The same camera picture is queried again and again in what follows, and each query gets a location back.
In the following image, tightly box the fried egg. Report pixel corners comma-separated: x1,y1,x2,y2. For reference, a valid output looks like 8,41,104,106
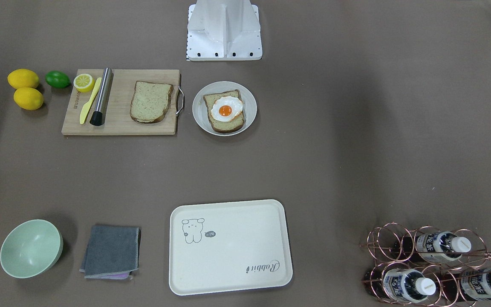
210,96,243,122

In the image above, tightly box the grey folded cloth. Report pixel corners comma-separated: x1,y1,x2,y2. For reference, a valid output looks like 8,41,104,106
79,225,142,280

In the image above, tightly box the mint green bowl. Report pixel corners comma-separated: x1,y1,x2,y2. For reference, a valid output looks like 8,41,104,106
0,219,63,278

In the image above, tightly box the cream rabbit tray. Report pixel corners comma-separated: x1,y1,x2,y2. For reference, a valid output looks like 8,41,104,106
169,200,294,296

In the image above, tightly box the steel muddler black tip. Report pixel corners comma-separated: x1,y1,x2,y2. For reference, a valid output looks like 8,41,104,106
90,67,113,126

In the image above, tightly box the green lime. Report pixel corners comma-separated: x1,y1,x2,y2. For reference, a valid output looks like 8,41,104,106
45,70,71,89

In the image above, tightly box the yellow lemon upper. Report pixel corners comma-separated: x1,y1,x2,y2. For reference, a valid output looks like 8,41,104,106
7,69,40,89

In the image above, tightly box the copper wire bottle rack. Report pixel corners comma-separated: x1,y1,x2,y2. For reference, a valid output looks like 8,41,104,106
362,222,491,307

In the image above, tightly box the halved lemon slice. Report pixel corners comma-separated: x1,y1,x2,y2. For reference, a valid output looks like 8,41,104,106
73,73,95,93

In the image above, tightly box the wooden cutting board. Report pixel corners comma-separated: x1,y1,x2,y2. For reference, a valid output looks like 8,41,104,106
61,69,184,136

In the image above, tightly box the drink bottle upper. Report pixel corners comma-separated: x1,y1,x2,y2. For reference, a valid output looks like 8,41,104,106
415,231,472,264

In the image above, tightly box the yellow lemon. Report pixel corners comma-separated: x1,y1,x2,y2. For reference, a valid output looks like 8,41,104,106
13,87,43,110
7,69,40,89

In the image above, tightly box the yellow plastic knife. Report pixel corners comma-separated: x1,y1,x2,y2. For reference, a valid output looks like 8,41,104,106
79,77,102,125

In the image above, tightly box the yellow lemon lower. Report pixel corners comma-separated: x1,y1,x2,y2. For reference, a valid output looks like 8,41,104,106
13,87,43,110

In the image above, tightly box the drink bottle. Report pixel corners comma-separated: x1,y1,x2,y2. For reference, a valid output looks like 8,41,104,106
362,268,436,304
415,231,472,264
442,268,491,302

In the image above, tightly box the white round plate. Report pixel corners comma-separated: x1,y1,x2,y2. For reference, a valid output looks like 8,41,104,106
192,81,257,136

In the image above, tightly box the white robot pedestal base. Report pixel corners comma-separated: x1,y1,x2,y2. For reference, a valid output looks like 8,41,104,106
186,0,263,61

